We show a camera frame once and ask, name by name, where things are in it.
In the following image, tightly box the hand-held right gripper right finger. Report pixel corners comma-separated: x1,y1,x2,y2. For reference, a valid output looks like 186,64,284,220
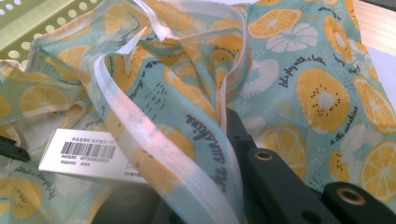
224,107,344,224

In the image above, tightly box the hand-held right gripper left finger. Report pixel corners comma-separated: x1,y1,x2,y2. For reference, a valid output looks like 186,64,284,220
154,201,189,224

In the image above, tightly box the tall green white medicine box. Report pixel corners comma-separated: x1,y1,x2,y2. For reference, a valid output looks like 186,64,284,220
37,128,148,185

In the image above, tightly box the orange slice print bag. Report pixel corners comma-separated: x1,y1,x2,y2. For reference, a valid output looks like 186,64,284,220
0,0,396,224

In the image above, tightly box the cream perforated plastic basket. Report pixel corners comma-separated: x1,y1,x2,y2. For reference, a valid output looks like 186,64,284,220
0,0,106,62

